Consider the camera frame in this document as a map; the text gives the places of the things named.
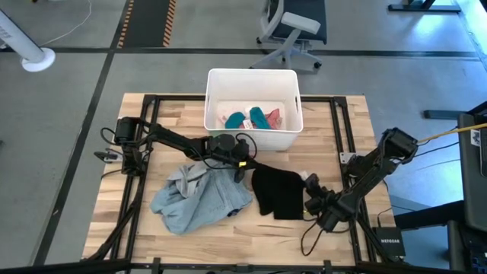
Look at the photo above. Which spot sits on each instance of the white paper label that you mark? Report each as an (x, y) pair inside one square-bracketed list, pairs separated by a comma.
[(475, 138)]

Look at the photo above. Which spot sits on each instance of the black mat with hazard stripes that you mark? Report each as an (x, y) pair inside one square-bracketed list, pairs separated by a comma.
[(146, 23)]

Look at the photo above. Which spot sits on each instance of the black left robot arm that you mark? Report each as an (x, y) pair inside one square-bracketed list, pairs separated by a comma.
[(171, 137)]

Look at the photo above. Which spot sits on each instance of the black metal table frame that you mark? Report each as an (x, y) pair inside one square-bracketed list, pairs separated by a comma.
[(179, 97)]

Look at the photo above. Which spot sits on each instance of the black desk leg beam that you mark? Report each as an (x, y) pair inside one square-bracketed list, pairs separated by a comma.
[(426, 217)]

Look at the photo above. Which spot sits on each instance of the black Netgear network switch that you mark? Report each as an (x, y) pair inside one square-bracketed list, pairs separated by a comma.
[(390, 241)]

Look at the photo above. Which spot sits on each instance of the white plastic laundry basket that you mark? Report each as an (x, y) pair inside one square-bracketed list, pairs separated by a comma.
[(251, 81)]

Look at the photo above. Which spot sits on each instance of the teal sock with white label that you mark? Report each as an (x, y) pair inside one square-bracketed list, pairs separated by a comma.
[(260, 118)]

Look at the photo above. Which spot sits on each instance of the black desk foot bar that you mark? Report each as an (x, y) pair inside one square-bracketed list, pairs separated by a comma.
[(445, 114), (422, 7)]

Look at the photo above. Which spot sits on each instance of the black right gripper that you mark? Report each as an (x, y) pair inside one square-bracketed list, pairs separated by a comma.
[(329, 213)]

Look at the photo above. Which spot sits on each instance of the white tower fan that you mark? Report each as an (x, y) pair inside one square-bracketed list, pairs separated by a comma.
[(36, 59)]

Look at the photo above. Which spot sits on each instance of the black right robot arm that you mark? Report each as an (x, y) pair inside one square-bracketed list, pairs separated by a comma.
[(371, 171)]

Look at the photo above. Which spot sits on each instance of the black garment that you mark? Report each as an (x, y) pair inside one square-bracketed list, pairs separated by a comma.
[(279, 190)]

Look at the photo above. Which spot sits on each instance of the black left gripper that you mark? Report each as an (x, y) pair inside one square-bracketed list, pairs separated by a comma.
[(226, 148)]

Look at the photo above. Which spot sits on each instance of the light blue denim jeans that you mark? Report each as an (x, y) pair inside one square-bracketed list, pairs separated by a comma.
[(205, 205)]

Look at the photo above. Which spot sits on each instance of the plain teal sock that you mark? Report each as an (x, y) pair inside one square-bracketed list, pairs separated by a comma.
[(234, 121)]

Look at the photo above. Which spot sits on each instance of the grey office chair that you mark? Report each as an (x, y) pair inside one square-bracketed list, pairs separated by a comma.
[(293, 26)]

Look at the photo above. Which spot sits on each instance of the black box with blue lights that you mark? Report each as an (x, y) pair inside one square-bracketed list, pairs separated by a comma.
[(468, 251)]

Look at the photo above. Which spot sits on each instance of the dark grey computer case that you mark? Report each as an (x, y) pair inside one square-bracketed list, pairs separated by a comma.
[(472, 182)]

